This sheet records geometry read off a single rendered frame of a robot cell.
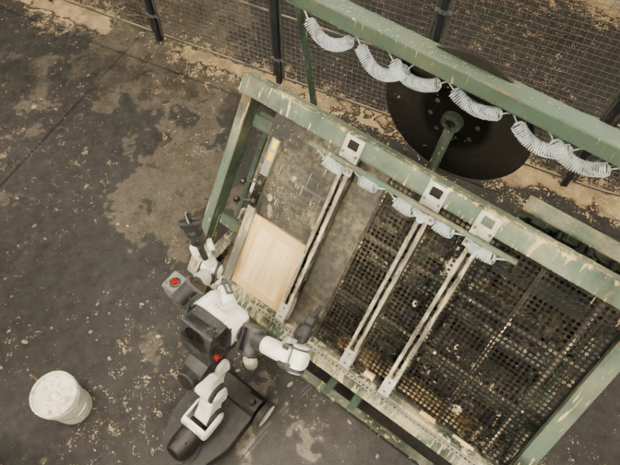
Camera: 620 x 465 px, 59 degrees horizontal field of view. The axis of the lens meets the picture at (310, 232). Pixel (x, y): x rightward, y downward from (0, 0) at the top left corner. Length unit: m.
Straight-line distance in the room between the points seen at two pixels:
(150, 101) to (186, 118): 0.43
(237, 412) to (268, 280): 1.05
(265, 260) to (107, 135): 2.68
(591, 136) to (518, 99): 0.33
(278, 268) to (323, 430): 1.33
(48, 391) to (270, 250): 1.77
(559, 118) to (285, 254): 1.54
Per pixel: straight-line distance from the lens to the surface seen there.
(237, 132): 3.02
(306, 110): 2.72
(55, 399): 3.98
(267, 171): 2.96
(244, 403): 3.81
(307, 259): 2.93
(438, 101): 2.81
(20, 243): 5.03
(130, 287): 4.50
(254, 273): 3.23
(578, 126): 2.51
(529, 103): 2.52
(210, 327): 2.71
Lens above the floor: 3.90
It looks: 60 degrees down
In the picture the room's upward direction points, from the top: straight up
